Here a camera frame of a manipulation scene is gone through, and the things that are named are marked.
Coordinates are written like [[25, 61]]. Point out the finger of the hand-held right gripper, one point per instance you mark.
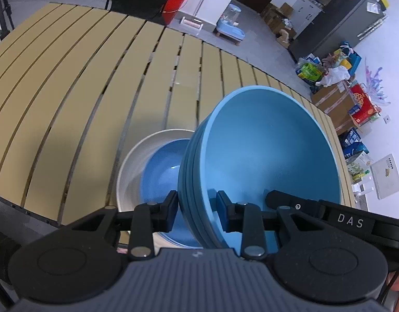
[[303, 206]]

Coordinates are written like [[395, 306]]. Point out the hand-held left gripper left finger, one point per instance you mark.
[[171, 211]]

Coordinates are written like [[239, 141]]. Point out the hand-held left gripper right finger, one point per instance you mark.
[[222, 213]]

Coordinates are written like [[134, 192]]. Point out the dark blue bowl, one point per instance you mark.
[[157, 182]]

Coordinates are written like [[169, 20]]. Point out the grey bowl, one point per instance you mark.
[[131, 175]]

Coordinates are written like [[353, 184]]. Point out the white flat box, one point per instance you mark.
[[386, 177]]

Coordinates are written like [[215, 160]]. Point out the white green pet food bag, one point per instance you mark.
[[358, 165]]

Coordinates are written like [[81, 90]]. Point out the blue pet food bag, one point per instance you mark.
[[353, 143]]

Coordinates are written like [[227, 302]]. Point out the large cardboard box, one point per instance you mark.
[[332, 107]]

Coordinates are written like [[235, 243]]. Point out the red gift box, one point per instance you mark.
[[361, 104]]

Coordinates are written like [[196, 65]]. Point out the white plastic bag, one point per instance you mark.
[[335, 75]]

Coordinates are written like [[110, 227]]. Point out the purple decoration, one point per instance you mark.
[[376, 81]]

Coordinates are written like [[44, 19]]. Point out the dark grey cabinet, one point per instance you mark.
[[335, 22]]

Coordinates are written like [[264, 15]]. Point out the blue pet feeder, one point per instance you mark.
[[230, 24]]

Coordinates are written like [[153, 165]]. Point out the white flat mop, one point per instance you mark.
[[191, 23]]

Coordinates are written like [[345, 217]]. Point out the white cabinet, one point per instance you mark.
[[313, 3]]

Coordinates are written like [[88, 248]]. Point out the red plastic bucket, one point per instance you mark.
[[175, 5]]

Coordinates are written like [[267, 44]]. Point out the white wall socket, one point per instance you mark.
[[387, 118]]

